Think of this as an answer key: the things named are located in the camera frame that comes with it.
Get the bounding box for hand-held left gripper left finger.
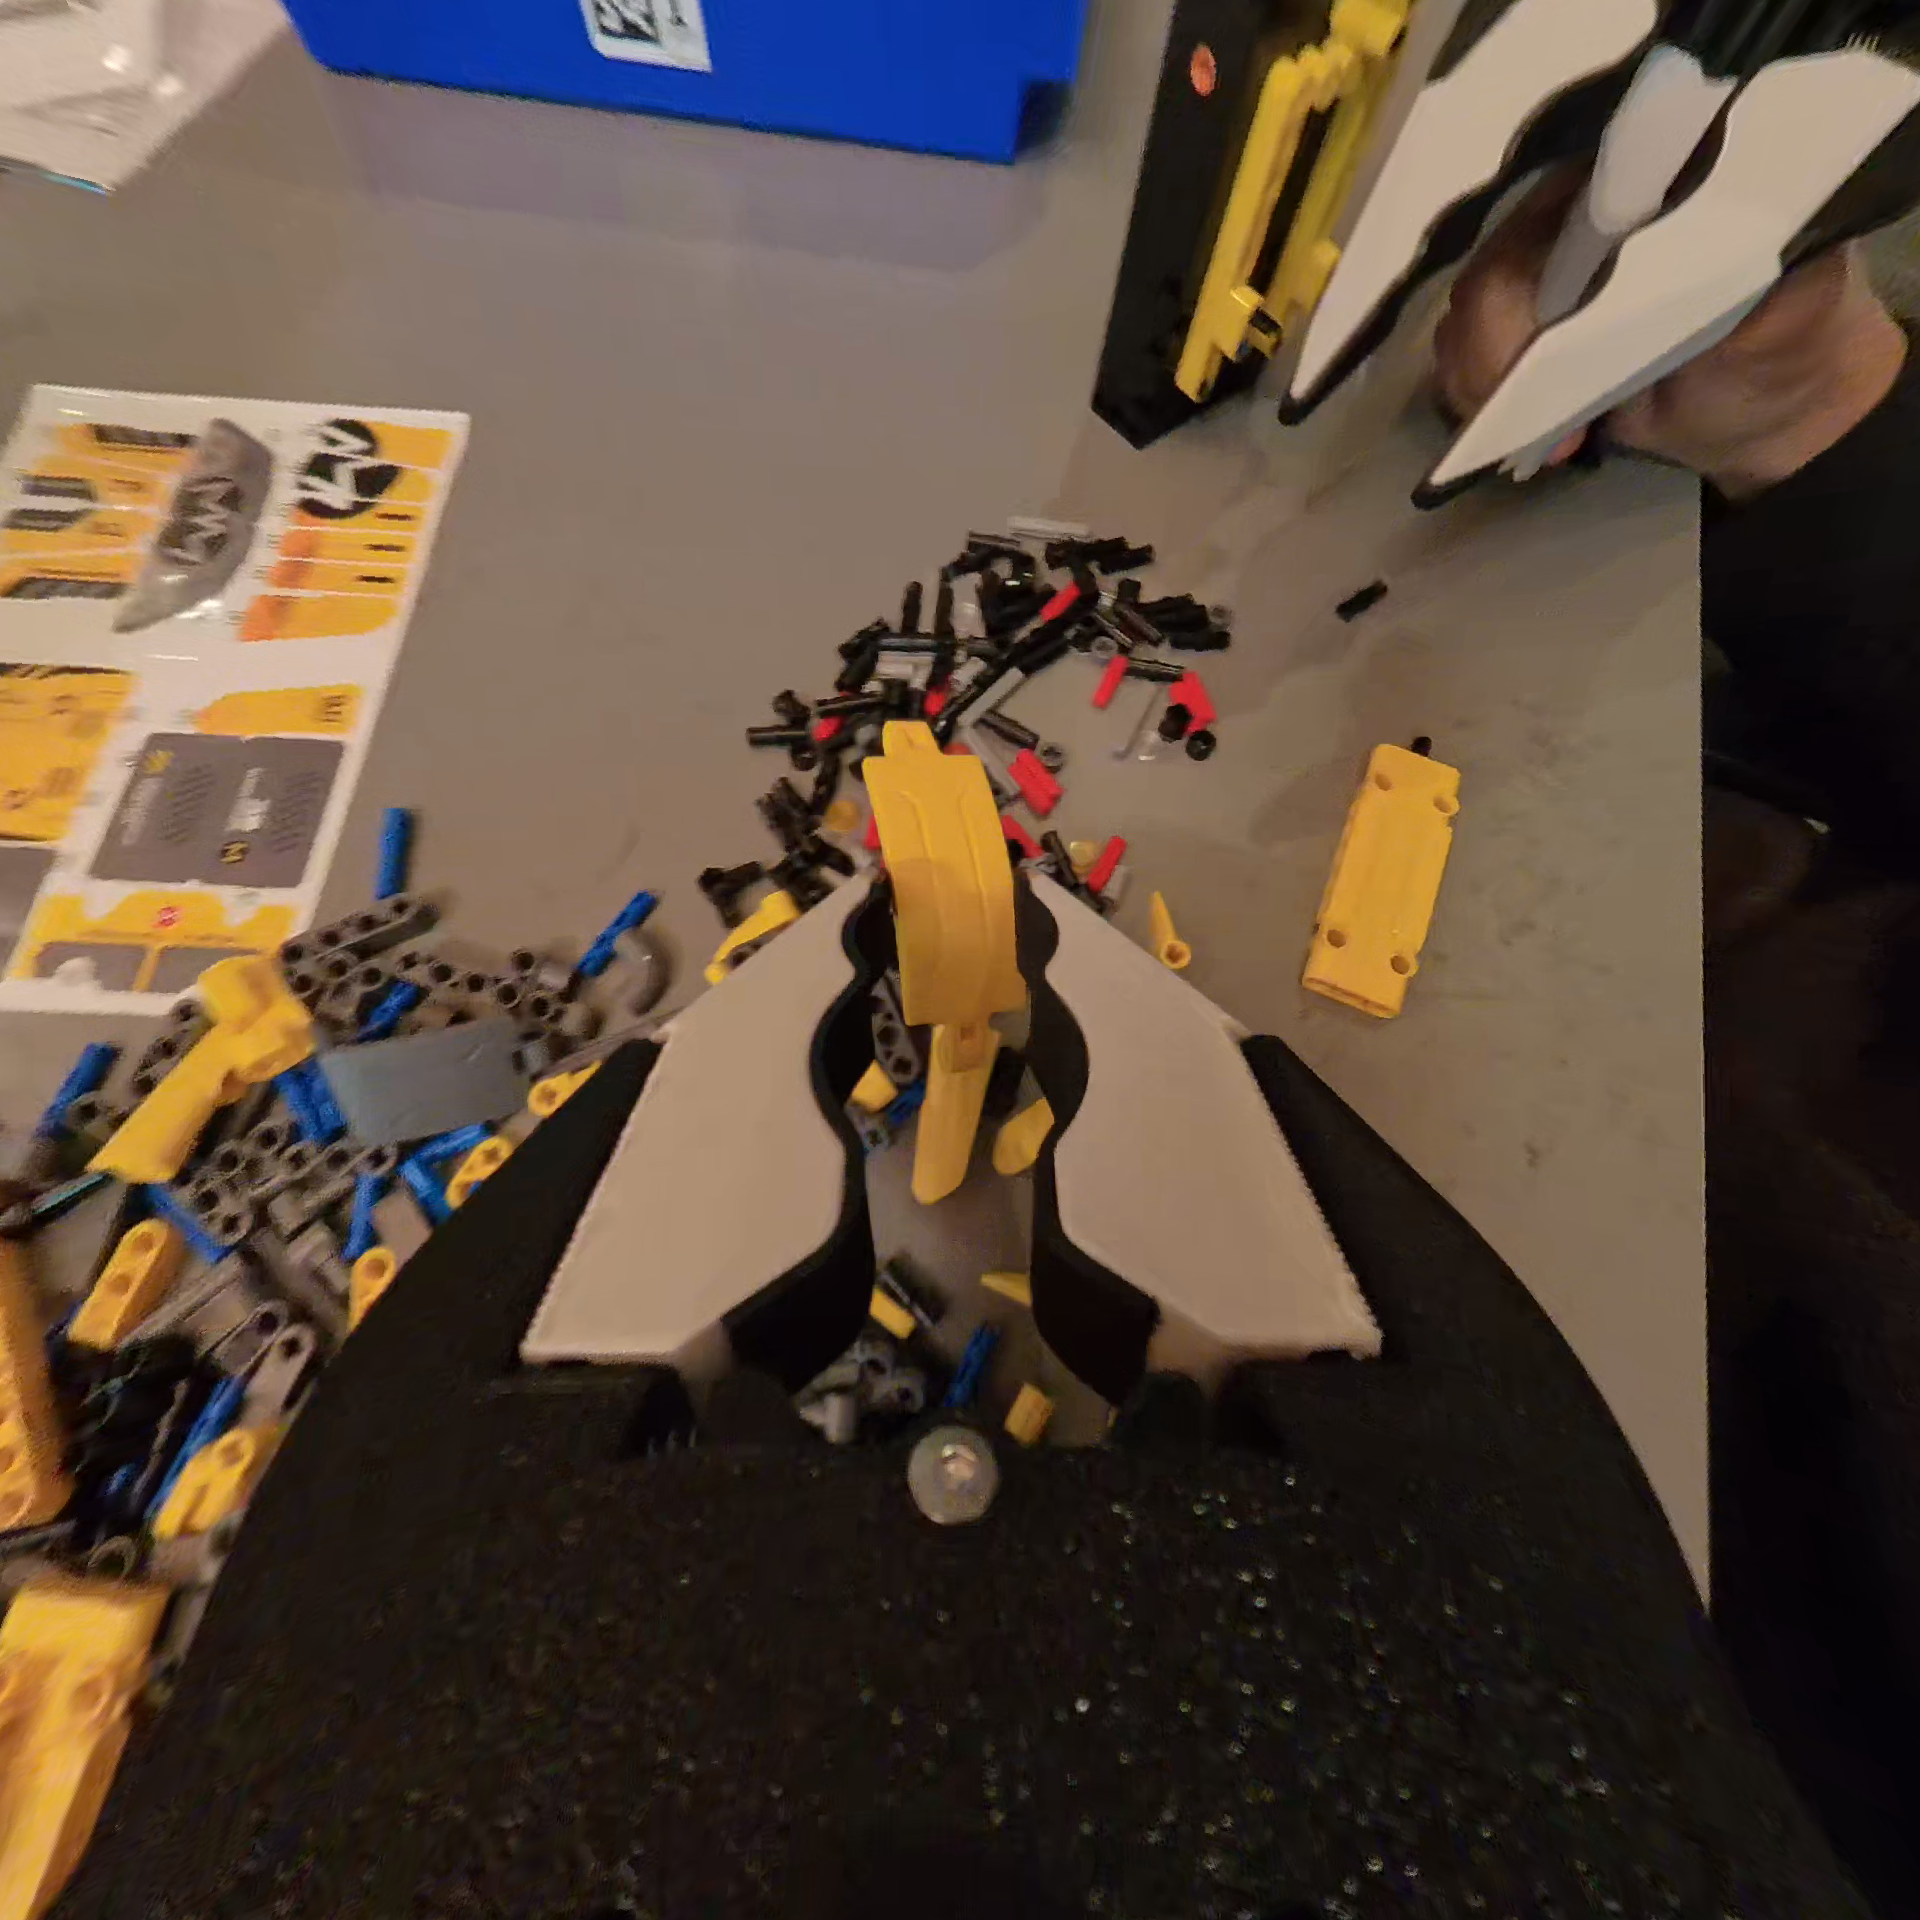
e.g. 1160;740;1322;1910
515;877;899;1419

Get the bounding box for yellow sticker sheet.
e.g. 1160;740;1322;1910
0;386;472;1019

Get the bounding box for blue bin with tag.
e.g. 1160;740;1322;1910
276;0;1091;165

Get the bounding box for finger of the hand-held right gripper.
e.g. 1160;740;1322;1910
1282;0;1660;424
1410;52;1920;514

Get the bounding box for person's right hand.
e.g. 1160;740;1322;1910
1434;165;1909;507

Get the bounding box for heap of black red pins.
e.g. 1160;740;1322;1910
694;514;1237;920

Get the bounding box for person's right forearm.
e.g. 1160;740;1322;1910
1697;237;1920;813

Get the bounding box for dark grey panel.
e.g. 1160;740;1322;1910
313;1017;528;1148

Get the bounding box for yellow curved panel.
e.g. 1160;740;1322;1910
861;719;1037;1081

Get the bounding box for pile of mixed toy bricks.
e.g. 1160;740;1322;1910
0;805;779;1920

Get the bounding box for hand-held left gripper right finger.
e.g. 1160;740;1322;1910
1014;869;1381;1409

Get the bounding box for printed paper sheets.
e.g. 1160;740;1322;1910
0;0;292;195

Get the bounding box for black yellow brick model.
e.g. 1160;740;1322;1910
1091;0;1419;452

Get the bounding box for yellow flat panel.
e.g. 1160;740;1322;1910
1298;738;1463;1021

